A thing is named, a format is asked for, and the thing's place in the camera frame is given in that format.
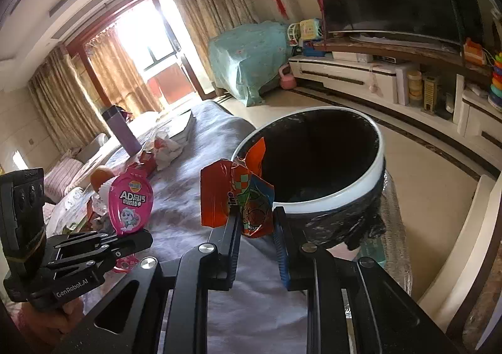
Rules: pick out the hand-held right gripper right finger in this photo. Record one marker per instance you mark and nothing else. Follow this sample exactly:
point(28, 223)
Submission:
point(283, 260)

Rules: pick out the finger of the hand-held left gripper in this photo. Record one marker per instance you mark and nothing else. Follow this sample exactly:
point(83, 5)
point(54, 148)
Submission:
point(98, 240)
point(82, 261)

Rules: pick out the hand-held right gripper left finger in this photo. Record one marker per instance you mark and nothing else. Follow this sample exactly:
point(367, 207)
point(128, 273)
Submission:
point(232, 248)

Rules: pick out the pink snack packet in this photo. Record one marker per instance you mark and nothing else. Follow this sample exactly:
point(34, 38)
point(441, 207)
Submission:
point(129, 197)

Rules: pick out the orange snack wrapper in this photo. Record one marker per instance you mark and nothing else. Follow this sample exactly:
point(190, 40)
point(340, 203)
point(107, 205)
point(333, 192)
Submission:
point(213, 197)

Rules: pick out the black white-rimmed bin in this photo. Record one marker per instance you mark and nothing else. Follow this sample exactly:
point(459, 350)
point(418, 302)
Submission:
point(313, 154)

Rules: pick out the white tissue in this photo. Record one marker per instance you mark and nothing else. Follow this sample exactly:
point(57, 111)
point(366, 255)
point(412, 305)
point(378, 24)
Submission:
point(166, 154)

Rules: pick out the person's left hand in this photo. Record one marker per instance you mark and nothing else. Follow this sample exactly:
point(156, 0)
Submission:
point(51, 318)

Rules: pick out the floral cloth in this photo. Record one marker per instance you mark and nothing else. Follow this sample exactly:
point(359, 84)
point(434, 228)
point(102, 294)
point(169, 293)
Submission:
point(66, 216)

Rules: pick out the pink striped cushion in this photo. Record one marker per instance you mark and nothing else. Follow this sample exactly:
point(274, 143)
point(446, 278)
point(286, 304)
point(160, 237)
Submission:
point(62, 179)

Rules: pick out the orange fruit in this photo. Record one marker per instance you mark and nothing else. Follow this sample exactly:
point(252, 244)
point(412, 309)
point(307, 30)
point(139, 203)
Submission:
point(100, 177)

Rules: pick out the red box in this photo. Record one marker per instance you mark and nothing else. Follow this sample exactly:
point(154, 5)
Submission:
point(146, 161)

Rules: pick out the purple tumbler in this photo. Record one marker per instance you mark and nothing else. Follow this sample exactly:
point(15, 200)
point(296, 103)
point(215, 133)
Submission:
point(125, 134)

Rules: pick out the plastic-wrapped stool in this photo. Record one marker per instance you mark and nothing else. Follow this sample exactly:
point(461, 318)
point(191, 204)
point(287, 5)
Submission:
point(396, 244)

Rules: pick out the beige curtain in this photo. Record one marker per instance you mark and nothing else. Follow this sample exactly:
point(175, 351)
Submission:
point(117, 71)
point(211, 8)
point(62, 103)

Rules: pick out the pink kettlebell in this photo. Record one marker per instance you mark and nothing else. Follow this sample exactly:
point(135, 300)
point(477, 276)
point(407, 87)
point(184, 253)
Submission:
point(287, 79)

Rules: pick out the white wooden chair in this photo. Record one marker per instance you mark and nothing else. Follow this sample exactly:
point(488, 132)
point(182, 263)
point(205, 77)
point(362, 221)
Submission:
point(466, 252)

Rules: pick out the teal covered furniture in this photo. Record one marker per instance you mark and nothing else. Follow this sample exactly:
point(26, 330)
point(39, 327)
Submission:
point(247, 59)

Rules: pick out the white television cabinet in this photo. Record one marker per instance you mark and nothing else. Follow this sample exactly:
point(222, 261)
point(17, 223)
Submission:
point(333, 71)

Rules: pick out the blue toy box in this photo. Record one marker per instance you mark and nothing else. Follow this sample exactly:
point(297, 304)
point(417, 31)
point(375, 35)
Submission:
point(313, 50)

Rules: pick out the white flat box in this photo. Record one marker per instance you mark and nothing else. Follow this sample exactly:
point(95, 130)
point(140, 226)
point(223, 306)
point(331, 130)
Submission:
point(351, 56)

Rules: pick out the yellow can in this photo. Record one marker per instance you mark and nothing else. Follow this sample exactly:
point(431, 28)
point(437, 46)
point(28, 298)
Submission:
point(414, 87)

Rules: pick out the tower model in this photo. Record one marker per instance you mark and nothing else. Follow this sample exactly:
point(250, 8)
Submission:
point(430, 95)

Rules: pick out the white basket toy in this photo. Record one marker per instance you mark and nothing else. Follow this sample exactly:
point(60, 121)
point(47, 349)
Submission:
point(294, 33)

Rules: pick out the colourful toy board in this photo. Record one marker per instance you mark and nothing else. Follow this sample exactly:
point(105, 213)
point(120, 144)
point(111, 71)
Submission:
point(311, 29)

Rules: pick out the orange toy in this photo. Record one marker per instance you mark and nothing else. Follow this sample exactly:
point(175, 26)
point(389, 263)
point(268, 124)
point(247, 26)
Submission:
point(474, 54)

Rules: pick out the red-brown balcony door frame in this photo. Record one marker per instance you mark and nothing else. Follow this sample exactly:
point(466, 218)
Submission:
point(184, 75)

